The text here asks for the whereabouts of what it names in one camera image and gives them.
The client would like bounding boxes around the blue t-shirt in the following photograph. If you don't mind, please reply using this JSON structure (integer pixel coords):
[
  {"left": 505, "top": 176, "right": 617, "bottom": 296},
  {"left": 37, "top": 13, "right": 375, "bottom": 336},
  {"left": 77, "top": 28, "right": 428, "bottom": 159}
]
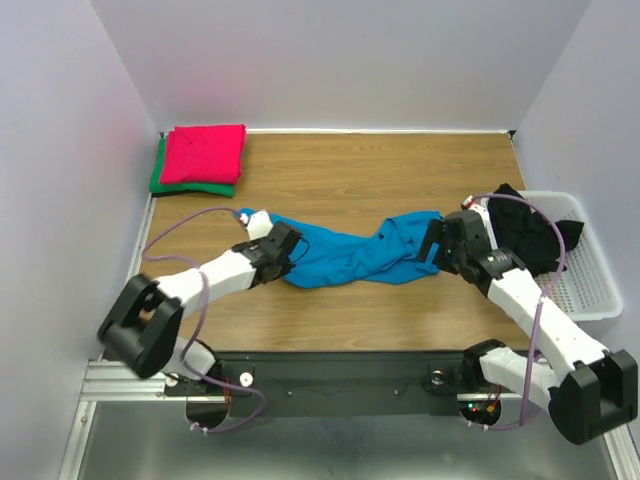
[{"left": 269, "top": 210, "right": 441, "bottom": 289}]

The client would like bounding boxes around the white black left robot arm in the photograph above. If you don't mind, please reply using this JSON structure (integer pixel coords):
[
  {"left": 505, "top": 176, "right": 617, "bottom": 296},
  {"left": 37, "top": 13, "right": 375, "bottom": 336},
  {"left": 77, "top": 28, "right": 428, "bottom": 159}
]
[{"left": 97, "top": 222, "right": 309, "bottom": 395}]

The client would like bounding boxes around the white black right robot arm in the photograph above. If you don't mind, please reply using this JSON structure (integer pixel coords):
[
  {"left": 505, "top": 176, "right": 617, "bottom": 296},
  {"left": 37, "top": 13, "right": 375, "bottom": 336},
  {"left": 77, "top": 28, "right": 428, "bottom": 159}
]
[{"left": 418, "top": 207, "right": 639, "bottom": 445}]

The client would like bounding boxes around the black t-shirt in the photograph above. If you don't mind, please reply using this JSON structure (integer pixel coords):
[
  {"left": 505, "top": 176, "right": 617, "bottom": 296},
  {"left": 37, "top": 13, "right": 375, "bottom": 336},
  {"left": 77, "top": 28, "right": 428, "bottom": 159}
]
[{"left": 488, "top": 198, "right": 560, "bottom": 277}]

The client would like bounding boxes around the folded pink t-shirt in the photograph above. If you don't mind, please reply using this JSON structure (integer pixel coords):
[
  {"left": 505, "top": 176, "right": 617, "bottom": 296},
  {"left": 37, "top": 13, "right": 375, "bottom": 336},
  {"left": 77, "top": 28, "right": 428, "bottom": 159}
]
[{"left": 159, "top": 124, "right": 246, "bottom": 185}]

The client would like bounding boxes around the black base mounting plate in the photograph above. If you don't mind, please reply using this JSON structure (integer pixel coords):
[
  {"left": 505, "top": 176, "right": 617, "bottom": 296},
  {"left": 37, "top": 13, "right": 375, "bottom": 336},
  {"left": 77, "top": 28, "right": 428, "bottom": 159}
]
[{"left": 165, "top": 350, "right": 500, "bottom": 417}]

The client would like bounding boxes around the white plastic laundry basket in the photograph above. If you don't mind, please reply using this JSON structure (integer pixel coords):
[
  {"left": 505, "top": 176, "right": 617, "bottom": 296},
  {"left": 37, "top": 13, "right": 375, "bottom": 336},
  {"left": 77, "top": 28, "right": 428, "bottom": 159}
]
[{"left": 494, "top": 184, "right": 623, "bottom": 322}]

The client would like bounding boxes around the folded green t-shirt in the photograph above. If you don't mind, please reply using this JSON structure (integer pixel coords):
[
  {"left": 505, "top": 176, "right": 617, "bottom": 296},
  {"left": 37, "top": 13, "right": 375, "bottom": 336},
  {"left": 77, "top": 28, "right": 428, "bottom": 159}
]
[{"left": 149, "top": 137, "right": 235, "bottom": 198}]

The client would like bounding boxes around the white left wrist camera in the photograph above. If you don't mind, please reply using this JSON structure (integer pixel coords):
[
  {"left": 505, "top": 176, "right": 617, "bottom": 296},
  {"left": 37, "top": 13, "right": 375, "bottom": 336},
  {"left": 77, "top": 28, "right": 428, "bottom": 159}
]
[{"left": 238, "top": 210, "right": 273, "bottom": 240}]

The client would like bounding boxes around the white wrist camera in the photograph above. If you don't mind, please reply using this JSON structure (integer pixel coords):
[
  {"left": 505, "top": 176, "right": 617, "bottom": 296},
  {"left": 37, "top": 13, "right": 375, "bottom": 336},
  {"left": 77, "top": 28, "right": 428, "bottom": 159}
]
[
  {"left": 462, "top": 196, "right": 499, "bottom": 250},
  {"left": 238, "top": 210, "right": 273, "bottom": 240}
]

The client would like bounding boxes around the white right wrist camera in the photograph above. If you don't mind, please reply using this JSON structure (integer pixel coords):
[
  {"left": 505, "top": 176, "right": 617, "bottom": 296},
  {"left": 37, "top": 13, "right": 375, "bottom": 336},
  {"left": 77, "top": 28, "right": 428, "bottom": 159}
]
[{"left": 462, "top": 196, "right": 499, "bottom": 250}]

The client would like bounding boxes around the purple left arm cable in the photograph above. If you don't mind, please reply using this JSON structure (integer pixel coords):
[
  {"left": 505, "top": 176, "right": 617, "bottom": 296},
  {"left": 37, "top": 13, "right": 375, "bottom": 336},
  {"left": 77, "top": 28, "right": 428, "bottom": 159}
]
[{"left": 142, "top": 206, "right": 267, "bottom": 435}]

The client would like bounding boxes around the aluminium frame rail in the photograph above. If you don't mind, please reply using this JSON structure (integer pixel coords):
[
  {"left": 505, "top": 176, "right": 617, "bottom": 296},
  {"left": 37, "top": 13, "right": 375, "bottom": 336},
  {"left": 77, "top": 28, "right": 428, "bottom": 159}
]
[{"left": 57, "top": 194, "right": 169, "bottom": 480}]

